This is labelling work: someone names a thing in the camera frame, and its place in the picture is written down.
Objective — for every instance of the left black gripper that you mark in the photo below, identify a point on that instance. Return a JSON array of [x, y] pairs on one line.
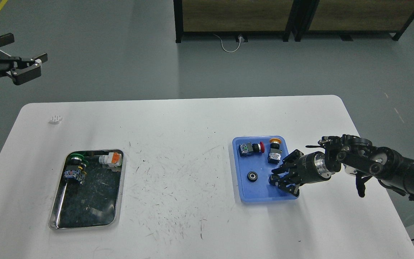
[[22, 70]]

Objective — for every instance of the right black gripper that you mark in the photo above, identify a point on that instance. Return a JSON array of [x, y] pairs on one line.
[[310, 168]]

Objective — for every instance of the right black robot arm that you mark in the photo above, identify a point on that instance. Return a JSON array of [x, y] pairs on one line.
[[356, 155]]

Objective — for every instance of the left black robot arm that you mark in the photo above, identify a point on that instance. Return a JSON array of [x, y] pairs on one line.
[[19, 70]]

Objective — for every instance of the blue plastic tray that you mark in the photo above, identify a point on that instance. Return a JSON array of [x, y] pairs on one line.
[[261, 190]]

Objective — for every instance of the silver metal tray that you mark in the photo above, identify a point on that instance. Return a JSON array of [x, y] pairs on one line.
[[93, 204]]

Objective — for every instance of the small white plastic clip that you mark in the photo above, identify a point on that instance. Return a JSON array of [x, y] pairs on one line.
[[55, 119]]

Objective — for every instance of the orange white connector block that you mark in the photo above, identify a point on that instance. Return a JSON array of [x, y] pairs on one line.
[[112, 161]]

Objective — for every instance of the yellow push button switch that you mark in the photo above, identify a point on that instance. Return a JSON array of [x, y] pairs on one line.
[[275, 153]]

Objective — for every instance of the red push button switch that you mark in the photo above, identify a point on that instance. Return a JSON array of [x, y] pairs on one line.
[[249, 149]]

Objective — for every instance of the green push button switch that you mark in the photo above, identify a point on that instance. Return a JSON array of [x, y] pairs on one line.
[[75, 169]]

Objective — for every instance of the wooden cabinet black frame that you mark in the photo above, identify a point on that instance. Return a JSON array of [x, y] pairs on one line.
[[236, 17]]

